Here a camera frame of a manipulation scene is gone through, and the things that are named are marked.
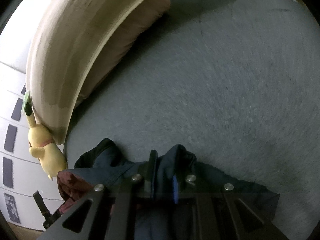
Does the green tag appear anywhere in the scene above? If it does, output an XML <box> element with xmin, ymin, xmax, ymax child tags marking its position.
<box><xmin>22</xmin><ymin>91</ymin><xmax>32</xmax><ymax>115</ymax></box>

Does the beige padded headboard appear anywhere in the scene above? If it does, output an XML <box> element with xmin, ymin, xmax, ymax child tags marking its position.
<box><xmin>26</xmin><ymin>0</ymin><xmax>175</xmax><ymax>145</ymax></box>

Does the grey-blue bed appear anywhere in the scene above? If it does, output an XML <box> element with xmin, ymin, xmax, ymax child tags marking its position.
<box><xmin>62</xmin><ymin>0</ymin><xmax>320</xmax><ymax>240</ymax></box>

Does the white drawer cabinet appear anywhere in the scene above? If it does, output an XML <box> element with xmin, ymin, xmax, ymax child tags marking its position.
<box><xmin>0</xmin><ymin>60</ymin><xmax>66</xmax><ymax>230</ymax></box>

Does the pinkish pillow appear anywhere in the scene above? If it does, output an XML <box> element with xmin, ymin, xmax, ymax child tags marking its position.
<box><xmin>75</xmin><ymin>0</ymin><xmax>171</xmax><ymax>108</ymax></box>

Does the dark blue puffer jacket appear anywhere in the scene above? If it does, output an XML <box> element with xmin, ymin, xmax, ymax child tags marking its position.
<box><xmin>57</xmin><ymin>138</ymin><xmax>280</xmax><ymax>240</ymax></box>

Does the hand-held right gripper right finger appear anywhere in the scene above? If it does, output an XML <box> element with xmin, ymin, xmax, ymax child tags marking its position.
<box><xmin>173</xmin><ymin>174</ymin><xmax>288</xmax><ymax>240</ymax></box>

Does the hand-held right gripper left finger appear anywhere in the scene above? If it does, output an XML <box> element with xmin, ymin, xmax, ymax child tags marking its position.
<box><xmin>37</xmin><ymin>150</ymin><xmax>159</xmax><ymax>240</ymax></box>

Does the yellow plush toy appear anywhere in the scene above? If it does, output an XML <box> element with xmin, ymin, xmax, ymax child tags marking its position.
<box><xmin>22</xmin><ymin>90</ymin><xmax>68</xmax><ymax>180</ymax></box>

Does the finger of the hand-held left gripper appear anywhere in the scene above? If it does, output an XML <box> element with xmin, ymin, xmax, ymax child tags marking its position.
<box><xmin>32</xmin><ymin>191</ymin><xmax>62</xmax><ymax>230</ymax></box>

